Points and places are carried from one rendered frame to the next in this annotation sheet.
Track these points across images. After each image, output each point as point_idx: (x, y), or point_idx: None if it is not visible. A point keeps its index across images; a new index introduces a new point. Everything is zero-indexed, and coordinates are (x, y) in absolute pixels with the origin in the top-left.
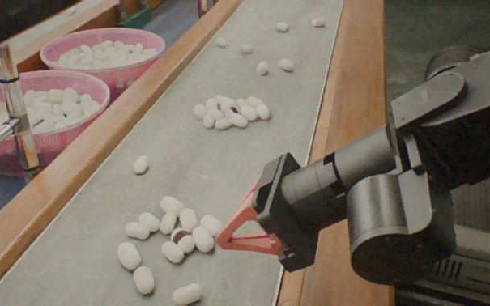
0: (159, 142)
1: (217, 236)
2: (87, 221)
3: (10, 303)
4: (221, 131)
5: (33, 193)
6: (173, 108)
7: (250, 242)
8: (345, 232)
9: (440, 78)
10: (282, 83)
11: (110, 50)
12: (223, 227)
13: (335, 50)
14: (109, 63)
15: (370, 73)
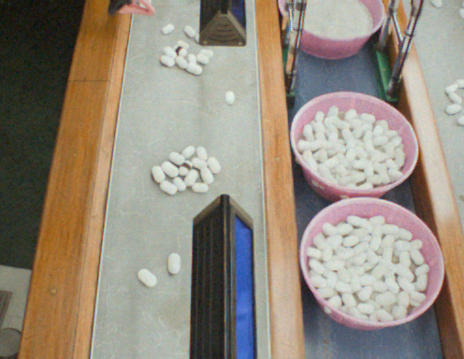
0: (231, 129)
1: (153, 8)
2: (239, 61)
3: None
4: None
5: (273, 56)
6: (241, 176)
7: (138, 6)
8: (95, 57)
9: None
10: (148, 244)
11: (382, 294)
12: (151, 5)
13: (86, 342)
14: (357, 254)
15: (50, 251)
